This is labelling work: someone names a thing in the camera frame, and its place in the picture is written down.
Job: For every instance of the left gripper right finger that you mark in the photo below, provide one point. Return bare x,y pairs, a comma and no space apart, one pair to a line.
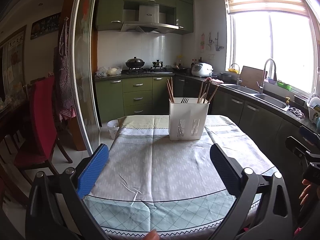
262,207

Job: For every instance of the black wok with lid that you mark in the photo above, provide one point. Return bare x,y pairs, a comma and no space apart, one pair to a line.
134,63

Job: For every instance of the long wooden chopstick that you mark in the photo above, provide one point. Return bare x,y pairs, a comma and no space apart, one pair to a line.
200,92

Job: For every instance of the white rice cooker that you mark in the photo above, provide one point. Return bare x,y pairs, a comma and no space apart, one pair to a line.
202,70

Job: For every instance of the window roller blind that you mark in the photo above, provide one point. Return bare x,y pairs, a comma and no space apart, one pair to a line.
290,6

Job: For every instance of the steel kitchen faucet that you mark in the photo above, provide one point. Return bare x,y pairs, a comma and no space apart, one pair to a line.
268,74

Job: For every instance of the wooden chopstick pair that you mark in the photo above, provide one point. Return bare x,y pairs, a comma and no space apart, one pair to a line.
203,93

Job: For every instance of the person left hand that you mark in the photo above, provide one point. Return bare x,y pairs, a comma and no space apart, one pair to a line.
152,235

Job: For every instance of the red wooden chair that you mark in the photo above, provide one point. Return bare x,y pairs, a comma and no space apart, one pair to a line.
37,150

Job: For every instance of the wooden chopstick group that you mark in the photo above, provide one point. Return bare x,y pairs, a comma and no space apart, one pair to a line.
212,95

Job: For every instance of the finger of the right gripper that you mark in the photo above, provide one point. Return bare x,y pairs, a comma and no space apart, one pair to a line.
297,148
310,136

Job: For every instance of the wooden cutting board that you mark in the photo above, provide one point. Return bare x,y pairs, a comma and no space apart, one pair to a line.
251,77

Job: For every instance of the white plastic spoon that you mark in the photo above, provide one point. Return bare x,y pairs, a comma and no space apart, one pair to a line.
203,98

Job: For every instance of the sliding glass door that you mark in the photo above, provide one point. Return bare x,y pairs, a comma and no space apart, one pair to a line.
79,48

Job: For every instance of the checked hanging apron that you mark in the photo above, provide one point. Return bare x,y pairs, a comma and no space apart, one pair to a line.
63,86

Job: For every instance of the small black pot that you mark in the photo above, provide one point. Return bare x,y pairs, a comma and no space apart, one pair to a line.
157,64

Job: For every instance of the person right hand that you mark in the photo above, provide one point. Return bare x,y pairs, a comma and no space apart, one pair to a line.
305,193

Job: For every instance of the white plastic utensil holder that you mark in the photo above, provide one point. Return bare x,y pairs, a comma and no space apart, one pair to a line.
186,120

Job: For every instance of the green upper cabinets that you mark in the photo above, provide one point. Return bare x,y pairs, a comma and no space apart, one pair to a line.
110,13

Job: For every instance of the steel double sink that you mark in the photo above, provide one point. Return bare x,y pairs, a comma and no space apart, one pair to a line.
262,97

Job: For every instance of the grey patterned tablecloth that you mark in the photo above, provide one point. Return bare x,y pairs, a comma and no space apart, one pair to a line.
151,182

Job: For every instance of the white waste bin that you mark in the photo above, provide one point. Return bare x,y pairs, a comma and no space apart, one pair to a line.
113,126

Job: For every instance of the steel range hood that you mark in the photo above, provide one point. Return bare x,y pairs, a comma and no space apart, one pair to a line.
148,18

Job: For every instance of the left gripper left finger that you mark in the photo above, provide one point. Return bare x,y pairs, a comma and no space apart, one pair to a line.
44,219

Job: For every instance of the black plastic fork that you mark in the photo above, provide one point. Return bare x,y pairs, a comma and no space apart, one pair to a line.
184,100

